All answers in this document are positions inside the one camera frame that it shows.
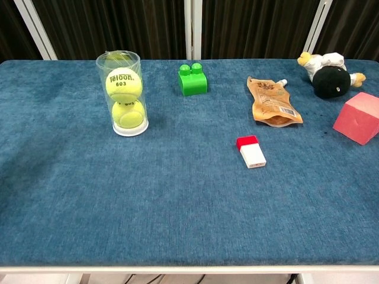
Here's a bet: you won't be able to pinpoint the blue table cloth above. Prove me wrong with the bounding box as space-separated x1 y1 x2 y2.
0 59 379 267

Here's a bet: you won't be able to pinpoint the brown spouted food pouch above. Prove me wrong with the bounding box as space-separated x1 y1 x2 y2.
246 76 304 128

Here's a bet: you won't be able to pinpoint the small red and white box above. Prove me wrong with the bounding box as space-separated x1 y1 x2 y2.
236 135 267 169

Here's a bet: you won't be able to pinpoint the green toy building block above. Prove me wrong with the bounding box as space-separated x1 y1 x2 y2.
178 62 209 97

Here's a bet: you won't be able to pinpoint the black and white plush toy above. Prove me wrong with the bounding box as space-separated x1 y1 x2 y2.
297 51 367 99

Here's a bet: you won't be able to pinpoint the yellow tennis ball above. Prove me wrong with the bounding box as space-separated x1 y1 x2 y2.
111 100 146 129
105 67 143 103

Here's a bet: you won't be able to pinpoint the red cube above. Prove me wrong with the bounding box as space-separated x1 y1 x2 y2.
332 92 379 146

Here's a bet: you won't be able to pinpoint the white partition post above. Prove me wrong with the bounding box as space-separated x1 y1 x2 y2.
303 0 334 56
13 0 59 61
184 0 203 60

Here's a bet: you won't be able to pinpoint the clear plastic ball tube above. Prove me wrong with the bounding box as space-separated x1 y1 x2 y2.
95 50 149 137

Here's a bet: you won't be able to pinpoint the dark pleated partition panel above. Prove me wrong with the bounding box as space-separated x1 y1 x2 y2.
0 0 41 62
31 0 187 60
313 0 379 63
201 0 322 60

